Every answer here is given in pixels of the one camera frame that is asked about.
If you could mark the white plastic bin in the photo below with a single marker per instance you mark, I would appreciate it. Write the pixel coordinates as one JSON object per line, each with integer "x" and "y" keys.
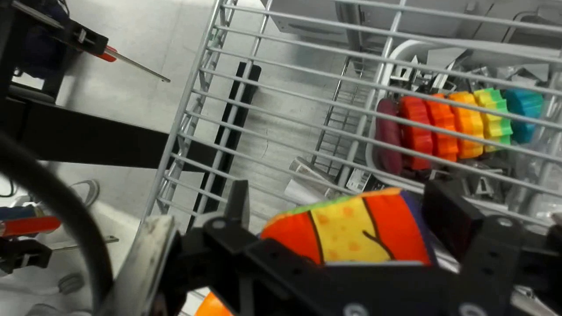
{"x": 395, "y": 57}

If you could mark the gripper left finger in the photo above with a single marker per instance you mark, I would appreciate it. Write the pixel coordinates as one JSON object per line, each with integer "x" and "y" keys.
{"x": 228, "y": 259}

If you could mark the multicoloured soft cube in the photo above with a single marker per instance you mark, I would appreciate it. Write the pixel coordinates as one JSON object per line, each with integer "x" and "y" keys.
{"x": 351, "y": 232}

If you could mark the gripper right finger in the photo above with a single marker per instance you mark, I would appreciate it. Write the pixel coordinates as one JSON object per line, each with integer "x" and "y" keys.
{"x": 491, "y": 263}

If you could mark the black flat strip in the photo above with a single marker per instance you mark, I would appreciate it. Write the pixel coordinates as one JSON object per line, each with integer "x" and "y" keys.
{"x": 232, "y": 127}

